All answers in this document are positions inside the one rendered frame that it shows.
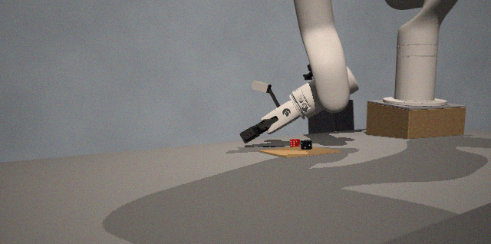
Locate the red die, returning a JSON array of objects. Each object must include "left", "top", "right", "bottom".
[{"left": 290, "top": 139, "right": 300, "bottom": 147}]

